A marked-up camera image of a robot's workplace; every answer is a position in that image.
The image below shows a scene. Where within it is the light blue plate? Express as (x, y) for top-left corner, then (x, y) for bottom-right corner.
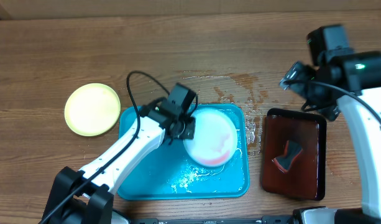
(183, 108), (238, 167)

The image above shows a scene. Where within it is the yellow plate with ketchup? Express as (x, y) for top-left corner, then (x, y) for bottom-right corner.
(64, 83), (121, 137)

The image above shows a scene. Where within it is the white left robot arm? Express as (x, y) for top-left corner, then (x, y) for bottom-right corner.
(41, 83), (198, 224)

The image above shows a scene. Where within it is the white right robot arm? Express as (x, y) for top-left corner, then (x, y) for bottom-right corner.
(280, 25), (381, 223)

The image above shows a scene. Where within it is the teal plastic tray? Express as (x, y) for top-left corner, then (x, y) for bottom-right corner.
(117, 104), (250, 200)

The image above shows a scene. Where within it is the dark brown tray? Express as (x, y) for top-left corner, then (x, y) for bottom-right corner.
(260, 108), (327, 201)

